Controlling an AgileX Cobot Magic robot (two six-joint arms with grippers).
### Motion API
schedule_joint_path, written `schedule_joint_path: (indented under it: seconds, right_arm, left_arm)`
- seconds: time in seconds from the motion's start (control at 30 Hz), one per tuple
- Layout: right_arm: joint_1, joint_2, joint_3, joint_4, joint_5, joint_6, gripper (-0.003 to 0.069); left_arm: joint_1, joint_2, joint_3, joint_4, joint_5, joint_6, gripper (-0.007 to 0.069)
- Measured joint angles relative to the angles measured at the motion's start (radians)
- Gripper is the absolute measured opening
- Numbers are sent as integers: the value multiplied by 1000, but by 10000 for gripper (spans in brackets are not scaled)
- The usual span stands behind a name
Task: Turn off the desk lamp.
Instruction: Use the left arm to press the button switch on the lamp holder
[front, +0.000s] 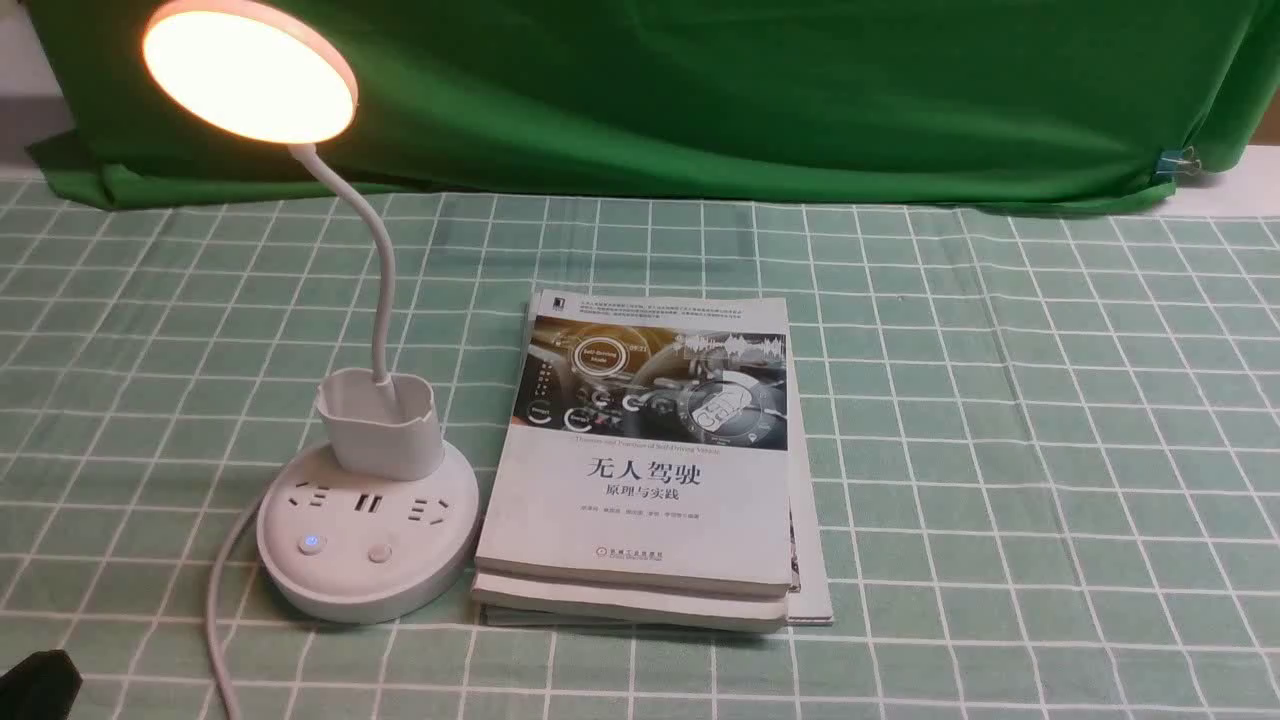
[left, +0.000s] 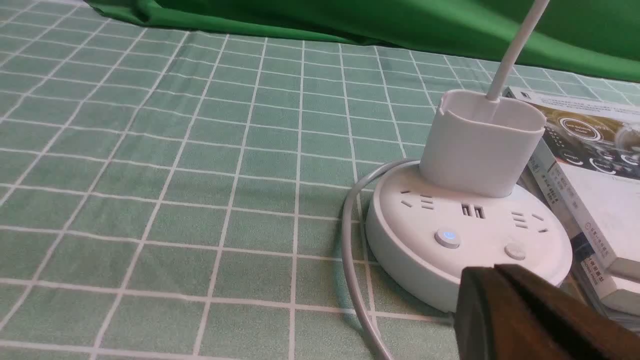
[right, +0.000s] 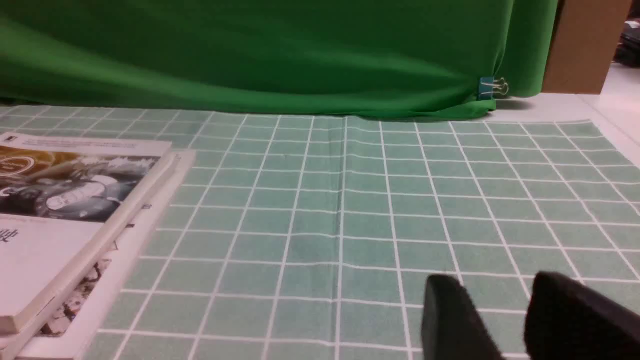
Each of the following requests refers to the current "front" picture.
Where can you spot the white desk lamp with sockets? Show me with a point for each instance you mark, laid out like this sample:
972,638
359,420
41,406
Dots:
379,519

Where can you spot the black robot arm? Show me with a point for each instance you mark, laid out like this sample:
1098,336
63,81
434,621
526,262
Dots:
45,685

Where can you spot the top book self-driving cover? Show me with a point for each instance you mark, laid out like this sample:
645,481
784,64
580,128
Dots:
640,500

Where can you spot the middle white book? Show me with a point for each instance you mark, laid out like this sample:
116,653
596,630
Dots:
525,602

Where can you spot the bottom thin book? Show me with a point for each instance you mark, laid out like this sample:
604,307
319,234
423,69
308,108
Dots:
812,560

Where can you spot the green backdrop cloth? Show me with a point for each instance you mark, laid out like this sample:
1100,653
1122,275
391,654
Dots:
1058,107

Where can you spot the green checkered tablecloth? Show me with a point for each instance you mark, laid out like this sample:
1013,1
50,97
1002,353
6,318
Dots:
1044,453

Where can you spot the blue binder clip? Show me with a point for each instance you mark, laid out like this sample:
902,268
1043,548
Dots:
1178,163

